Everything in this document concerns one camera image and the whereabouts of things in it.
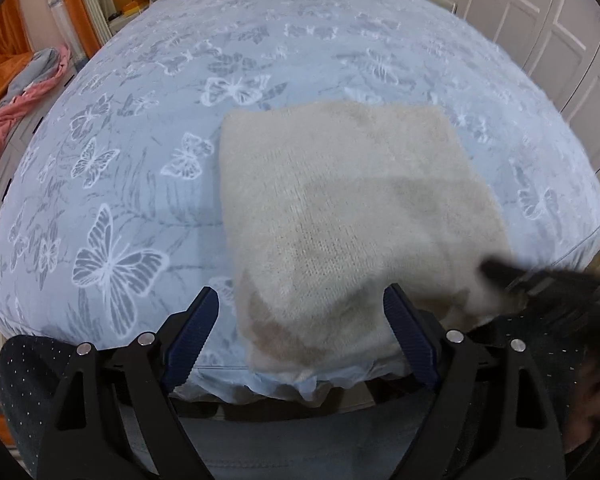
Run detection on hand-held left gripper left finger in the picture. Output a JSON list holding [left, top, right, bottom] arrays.
[[35, 287, 220, 480]]

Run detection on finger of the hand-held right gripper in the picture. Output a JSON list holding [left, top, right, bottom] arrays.
[[480, 257, 536, 293]]

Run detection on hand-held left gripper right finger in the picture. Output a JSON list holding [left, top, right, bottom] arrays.
[[382, 284, 566, 480]]

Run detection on cream sweater with black hearts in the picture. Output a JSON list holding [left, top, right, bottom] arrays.
[[217, 101, 518, 377]]

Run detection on dark dotted garment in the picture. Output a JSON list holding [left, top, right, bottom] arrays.
[[0, 310, 600, 466]]

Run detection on bed with blue butterfly bedding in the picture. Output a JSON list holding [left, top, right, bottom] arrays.
[[0, 0, 600, 406]]

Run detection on white wardrobe doors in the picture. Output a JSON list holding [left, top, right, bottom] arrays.
[[440, 0, 600, 173]]

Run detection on pink blanket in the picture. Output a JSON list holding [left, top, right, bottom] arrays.
[[0, 47, 72, 183]]

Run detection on grey cloth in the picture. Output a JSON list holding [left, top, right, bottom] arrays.
[[0, 49, 63, 111]]

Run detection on nightstand with yellow things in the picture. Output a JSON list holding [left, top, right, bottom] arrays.
[[106, 0, 154, 32]]

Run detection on wide orange curtain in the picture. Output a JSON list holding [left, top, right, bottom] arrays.
[[0, 0, 37, 117]]

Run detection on narrow orange curtain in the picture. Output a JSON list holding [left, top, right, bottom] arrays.
[[54, 0, 102, 58]]

